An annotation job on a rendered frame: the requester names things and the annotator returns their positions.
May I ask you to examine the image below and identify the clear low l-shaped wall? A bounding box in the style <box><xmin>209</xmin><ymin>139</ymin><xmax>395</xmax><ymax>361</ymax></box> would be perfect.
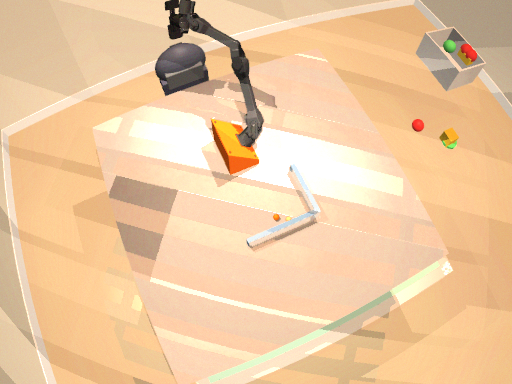
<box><xmin>246</xmin><ymin>163</ymin><xmax>321</xmax><ymax>247</ymax></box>

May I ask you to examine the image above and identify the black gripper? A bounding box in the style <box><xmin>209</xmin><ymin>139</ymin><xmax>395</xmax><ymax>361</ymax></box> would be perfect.
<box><xmin>164</xmin><ymin>0</ymin><xmax>183</xmax><ymax>40</ymax></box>

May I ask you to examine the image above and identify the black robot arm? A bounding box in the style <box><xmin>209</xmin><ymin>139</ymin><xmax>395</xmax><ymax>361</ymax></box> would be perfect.
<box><xmin>174</xmin><ymin>0</ymin><xmax>264</xmax><ymax>147</ymax></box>

